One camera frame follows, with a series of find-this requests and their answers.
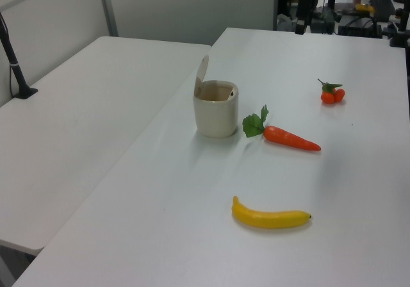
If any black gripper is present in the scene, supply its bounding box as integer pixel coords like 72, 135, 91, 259
295, 0, 320, 35

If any beige garbage bin with lid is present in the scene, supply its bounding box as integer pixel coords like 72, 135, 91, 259
192, 54, 240, 139

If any black equipment box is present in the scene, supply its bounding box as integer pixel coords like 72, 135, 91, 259
338, 13, 384, 38

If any toy orange cluster with leaves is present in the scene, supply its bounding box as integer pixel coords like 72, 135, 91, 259
317, 78, 346, 105

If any black tripod clamp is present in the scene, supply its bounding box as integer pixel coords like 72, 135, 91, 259
382, 8, 410, 47

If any orange toy carrot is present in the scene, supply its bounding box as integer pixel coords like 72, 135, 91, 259
242, 104, 322, 152

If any yellow toy banana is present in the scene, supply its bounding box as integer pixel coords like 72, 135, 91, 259
231, 195, 313, 230

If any white side table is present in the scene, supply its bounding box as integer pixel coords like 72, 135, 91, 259
0, 36, 212, 256

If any grey partition post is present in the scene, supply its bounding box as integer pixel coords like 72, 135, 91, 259
97, 0, 119, 38

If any black camera pole with base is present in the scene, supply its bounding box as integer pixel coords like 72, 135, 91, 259
0, 11, 38, 100

